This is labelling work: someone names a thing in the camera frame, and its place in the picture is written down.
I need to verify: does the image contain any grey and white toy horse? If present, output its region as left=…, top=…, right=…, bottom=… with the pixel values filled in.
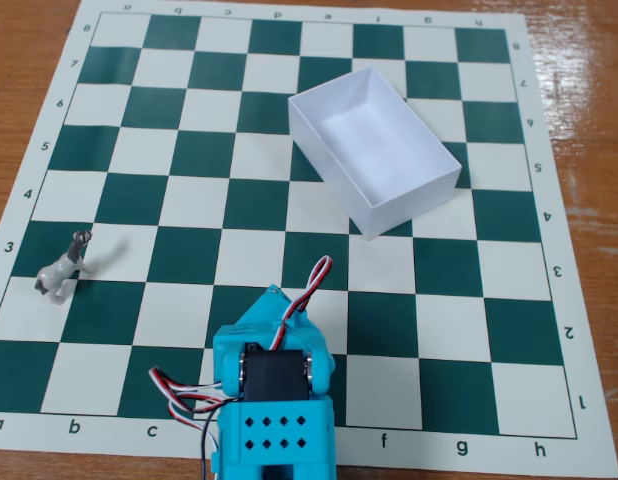
left=35, top=229, right=95, bottom=306

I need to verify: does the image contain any green and cream chessboard mat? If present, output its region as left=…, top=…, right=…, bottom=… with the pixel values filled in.
left=0, top=0, right=618, bottom=480

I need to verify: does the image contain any red white black servo cable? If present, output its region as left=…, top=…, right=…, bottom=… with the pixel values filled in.
left=269, top=255, right=335, bottom=352

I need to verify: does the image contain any white open cardboard box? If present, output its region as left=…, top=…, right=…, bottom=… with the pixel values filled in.
left=287, top=65, right=463, bottom=241

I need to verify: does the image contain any cyan gripper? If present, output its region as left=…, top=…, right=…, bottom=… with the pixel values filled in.
left=212, top=283, right=335, bottom=357

